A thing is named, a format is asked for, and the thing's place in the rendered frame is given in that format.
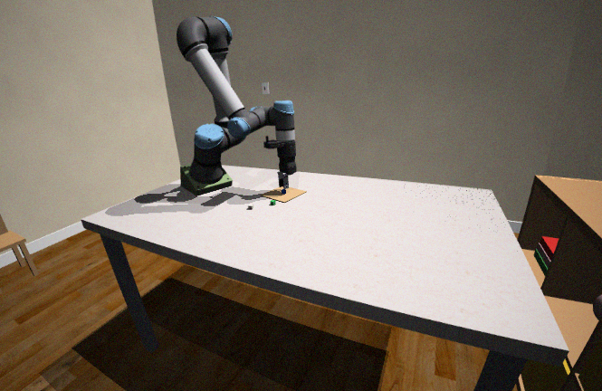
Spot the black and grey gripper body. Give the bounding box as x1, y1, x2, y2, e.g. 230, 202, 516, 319
263, 130, 297, 174

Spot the tan flat mat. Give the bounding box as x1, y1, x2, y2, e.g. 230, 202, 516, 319
261, 186, 307, 203

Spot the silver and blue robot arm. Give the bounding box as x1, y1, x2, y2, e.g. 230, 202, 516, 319
177, 16, 294, 184

